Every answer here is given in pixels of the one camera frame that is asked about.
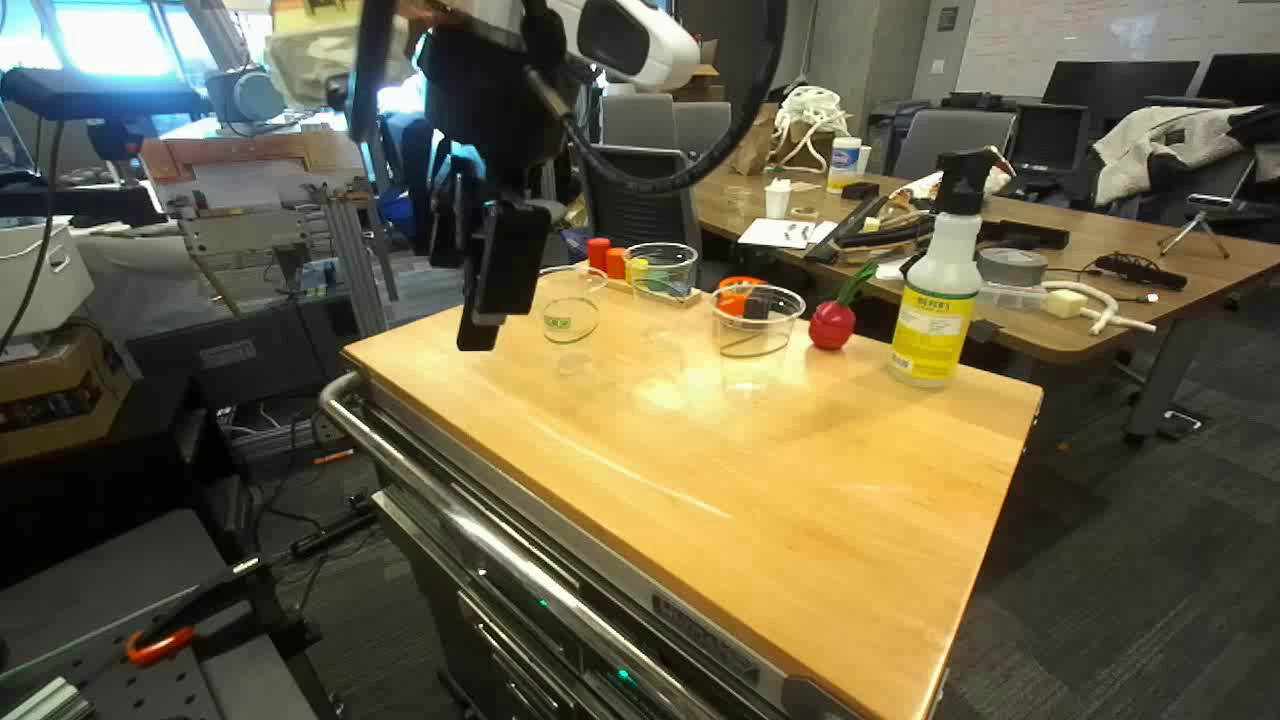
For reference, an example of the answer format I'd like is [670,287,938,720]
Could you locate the gray breadboard table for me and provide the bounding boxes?
[0,504,325,720]

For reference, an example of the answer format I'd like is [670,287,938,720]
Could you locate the white container blue label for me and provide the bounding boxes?
[823,133,872,197]

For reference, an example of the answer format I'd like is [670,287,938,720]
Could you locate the metal tool cart wooden top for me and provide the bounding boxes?
[317,254,1048,720]

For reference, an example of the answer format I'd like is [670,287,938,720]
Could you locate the orange and black block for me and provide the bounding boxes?
[711,271,779,325]

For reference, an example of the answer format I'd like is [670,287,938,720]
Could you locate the brown paper bag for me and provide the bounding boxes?
[729,97,786,179]

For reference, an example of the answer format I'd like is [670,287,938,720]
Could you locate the white yellow spray bottle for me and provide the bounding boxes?
[890,145,1001,393]

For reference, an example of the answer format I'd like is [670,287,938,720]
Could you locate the gray office chair back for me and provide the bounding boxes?
[890,103,1024,185]

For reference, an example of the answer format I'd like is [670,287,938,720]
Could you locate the white cable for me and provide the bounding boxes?
[1036,277,1162,338]

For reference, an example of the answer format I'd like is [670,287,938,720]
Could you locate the wide black monitor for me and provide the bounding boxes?
[1040,57,1206,112]

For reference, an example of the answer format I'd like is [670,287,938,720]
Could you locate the long wooden office desk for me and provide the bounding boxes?
[690,149,1280,451]

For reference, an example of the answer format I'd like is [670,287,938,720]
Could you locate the small black flat tool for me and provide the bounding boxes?
[1091,250,1191,294]

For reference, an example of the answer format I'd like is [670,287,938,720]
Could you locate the white jacket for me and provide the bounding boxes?
[1089,99,1263,211]

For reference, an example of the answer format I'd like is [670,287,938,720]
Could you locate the small black monitor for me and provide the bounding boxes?
[1010,99,1095,174]

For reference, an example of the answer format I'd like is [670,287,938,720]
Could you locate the brown cardboard box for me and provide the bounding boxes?
[0,325,137,473]

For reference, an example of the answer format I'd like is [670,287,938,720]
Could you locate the gray round device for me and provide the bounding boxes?
[206,58,293,133]

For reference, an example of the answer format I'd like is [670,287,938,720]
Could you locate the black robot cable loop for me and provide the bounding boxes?
[563,0,792,197]

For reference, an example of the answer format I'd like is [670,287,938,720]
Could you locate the gray tape roll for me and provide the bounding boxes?
[978,242,1052,291]

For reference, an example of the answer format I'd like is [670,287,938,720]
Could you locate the orange clamp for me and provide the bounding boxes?
[122,619,199,671]

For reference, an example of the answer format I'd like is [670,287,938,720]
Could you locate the dark mesh office chair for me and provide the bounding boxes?
[586,140,706,254]

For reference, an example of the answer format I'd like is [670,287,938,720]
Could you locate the white rope bundle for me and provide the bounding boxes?
[774,80,854,172]

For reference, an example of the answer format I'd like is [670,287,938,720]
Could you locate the white paper sheets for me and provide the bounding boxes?
[736,211,840,254]

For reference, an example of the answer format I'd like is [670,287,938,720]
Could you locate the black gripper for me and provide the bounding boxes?
[454,197,557,356]

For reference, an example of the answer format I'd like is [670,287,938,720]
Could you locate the long black strip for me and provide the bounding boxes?
[804,197,938,267]

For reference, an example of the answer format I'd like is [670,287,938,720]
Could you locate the white bucket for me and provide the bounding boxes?
[0,216,97,343]

